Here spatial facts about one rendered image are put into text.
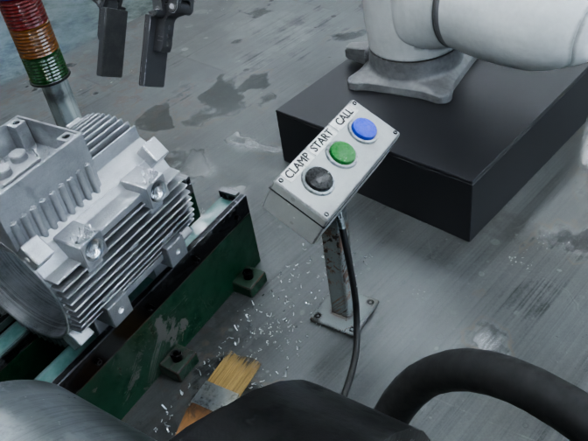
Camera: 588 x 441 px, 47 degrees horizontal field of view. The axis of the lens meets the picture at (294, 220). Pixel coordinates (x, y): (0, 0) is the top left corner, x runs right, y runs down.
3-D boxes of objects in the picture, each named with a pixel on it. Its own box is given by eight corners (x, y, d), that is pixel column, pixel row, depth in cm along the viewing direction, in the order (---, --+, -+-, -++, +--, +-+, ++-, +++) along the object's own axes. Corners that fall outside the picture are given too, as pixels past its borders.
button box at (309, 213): (312, 247, 72) (329, 220, 67) (259, 206, 72) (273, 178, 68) (384, 158, 82) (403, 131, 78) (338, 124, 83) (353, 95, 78)
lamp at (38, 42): (37, 62, 99) (25, 34, 96) (11, 56, 102) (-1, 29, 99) (67, 45, 102) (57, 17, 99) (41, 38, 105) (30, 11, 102)
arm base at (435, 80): (371, 37, 127) (368, 9, 123) (486, 50, 116) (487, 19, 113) (325, 86, 116) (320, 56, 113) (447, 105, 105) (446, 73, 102)
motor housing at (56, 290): (102, 371, 73) (37, 243, 61) (-10, 316, 82) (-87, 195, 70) (210, 254, 85) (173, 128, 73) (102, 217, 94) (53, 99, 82)
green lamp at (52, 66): (48, 89, 102) (37, 62, 99) (23, 83, 104) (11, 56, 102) (77, 71, 105) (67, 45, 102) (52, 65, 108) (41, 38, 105)
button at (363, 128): (364, 151, 76) (370, 141, 74) (342, 136, 76) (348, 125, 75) (376, 136, 78) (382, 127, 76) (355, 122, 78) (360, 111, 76)
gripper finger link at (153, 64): (165, 17, 69) (171, 17, 68) (158, 86, 70) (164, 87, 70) (144, 13, 66) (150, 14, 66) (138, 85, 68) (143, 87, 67)
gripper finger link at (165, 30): (168, -1, 67) (191, 3, 66) (163, 51, 68) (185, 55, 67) (157, -3, 66) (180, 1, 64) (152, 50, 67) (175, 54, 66)
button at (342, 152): (342, 176, 73) (348, 166, 71) (320, 160, 73) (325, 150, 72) (355, 161, 75) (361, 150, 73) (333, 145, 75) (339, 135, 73)
